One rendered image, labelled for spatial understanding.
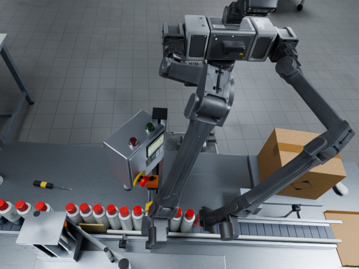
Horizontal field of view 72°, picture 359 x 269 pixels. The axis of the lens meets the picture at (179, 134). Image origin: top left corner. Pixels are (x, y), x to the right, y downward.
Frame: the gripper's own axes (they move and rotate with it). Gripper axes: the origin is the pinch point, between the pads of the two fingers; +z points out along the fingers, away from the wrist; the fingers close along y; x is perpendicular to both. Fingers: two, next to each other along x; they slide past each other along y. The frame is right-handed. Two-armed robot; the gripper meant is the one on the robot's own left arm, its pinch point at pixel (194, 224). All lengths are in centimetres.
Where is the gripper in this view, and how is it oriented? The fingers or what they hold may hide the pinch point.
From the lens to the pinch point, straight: 117.6
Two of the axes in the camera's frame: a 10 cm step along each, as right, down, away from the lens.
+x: 7.3, 4.3, 5.2
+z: -6.8, 4.6, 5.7
